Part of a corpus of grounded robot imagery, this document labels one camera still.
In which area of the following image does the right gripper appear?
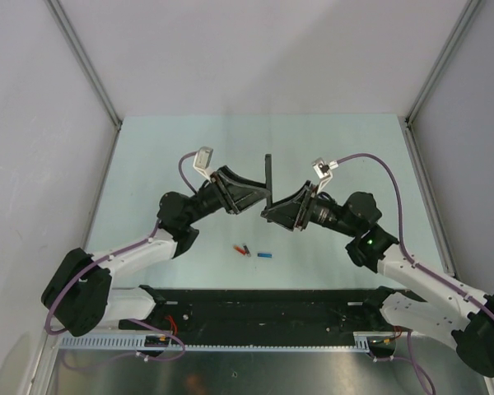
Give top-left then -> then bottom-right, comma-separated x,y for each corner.
262,180 -> 359,238

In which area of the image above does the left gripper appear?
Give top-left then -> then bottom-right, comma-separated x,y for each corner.
184,165 -> 269,225

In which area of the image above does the black remote control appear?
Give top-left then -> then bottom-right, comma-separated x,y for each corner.
264,154 -> 273,209

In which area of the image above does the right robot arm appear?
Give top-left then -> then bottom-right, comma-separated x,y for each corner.
262,183 -> 494,378

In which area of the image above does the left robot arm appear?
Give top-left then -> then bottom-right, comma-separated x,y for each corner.
41,166 -> 272,337

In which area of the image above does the silver black battery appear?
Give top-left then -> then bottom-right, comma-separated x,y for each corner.
242,243 -> 252,258

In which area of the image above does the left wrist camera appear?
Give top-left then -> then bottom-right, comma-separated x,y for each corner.
193,146 -> 213,180

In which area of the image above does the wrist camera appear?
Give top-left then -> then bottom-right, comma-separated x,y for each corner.
312,157 -> 338,193
193,146 -> 213,180

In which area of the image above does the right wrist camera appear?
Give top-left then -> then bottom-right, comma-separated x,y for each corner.
312,157 -> 338,193

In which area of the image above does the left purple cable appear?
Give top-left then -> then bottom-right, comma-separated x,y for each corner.
44,151 -> 198,363

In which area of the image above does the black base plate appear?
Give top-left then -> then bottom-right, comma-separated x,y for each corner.
118,283 -> 429,346

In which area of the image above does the grey slotted cable duct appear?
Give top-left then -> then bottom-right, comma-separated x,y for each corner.
58,331 -> 394,352

